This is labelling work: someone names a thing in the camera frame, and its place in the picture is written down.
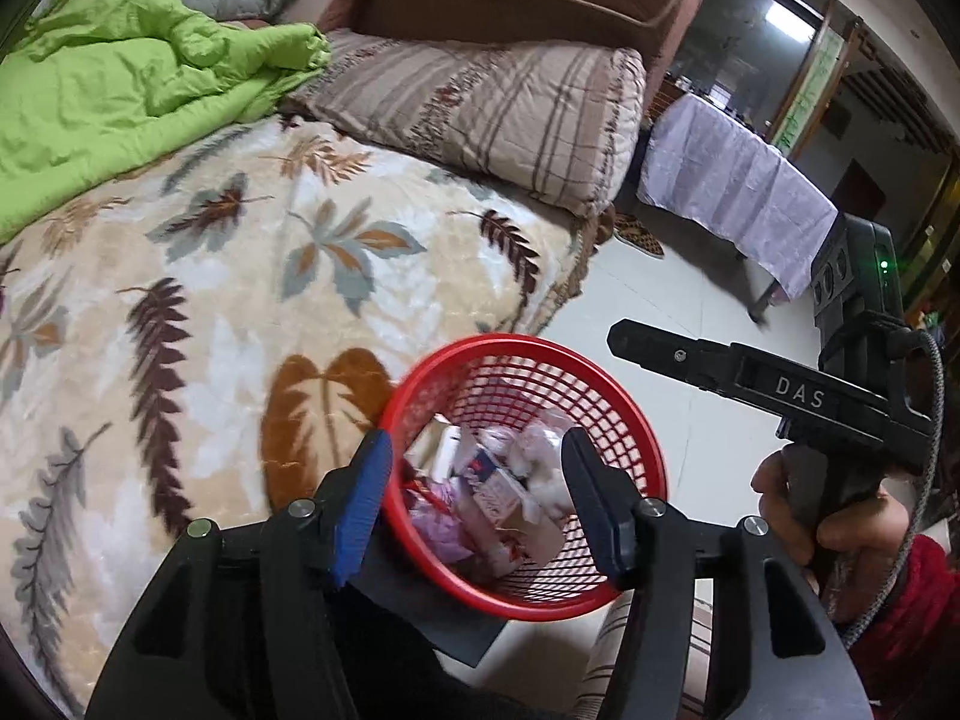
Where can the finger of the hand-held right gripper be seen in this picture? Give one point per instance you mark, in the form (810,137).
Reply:
(667,352)

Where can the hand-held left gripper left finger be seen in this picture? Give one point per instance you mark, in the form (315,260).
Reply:
(367,510)

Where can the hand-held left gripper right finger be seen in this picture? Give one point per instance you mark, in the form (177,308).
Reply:
(592,510)

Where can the purple paper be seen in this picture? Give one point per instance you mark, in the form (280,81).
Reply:
(439,529)

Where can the small white plastic bag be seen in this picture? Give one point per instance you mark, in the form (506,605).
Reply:
(540,457)

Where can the white medicine box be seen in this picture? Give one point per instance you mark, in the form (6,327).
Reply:
(495,502)

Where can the red plastic mesh basket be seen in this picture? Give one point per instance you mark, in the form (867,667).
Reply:
(517,604)

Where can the person's right forearm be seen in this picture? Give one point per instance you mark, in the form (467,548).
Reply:
(922,615)

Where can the person's right hand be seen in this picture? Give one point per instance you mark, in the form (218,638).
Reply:
(855,532)

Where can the dark patterned slipper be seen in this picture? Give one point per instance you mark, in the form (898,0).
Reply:
(641,234)

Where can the dark grey sheet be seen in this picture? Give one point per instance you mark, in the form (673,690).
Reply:
(450,630)

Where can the striped brown cloth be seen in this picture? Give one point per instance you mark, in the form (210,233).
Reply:
(607,660)

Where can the table with lilac cloth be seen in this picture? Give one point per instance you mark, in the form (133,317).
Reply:
(735,180)

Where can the leaf-print blanket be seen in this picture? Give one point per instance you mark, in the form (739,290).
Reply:
(225,300)

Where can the green paper strip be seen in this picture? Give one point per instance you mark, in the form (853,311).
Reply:
(806,97)

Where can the striped brown pillow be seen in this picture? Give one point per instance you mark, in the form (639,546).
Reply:
(487,112)

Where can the glass sliding door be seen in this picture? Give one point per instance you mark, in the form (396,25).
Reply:
(735,30)

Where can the green quilt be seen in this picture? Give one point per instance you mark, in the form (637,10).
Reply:
(112,90)

